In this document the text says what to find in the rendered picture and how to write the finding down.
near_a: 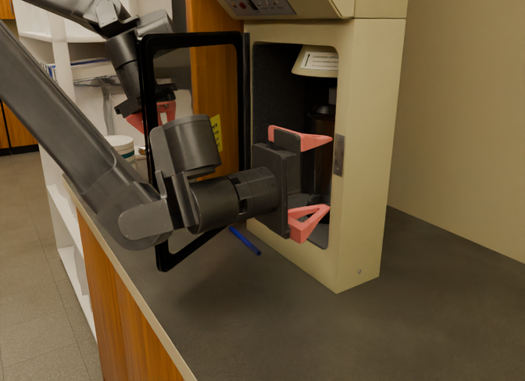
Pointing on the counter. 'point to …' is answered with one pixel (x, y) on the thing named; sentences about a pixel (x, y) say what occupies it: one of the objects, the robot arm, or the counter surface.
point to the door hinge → (247, 99)
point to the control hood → (307, 3)
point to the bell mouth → (317, 62)
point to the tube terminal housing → (350, 131)
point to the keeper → (338, 154)
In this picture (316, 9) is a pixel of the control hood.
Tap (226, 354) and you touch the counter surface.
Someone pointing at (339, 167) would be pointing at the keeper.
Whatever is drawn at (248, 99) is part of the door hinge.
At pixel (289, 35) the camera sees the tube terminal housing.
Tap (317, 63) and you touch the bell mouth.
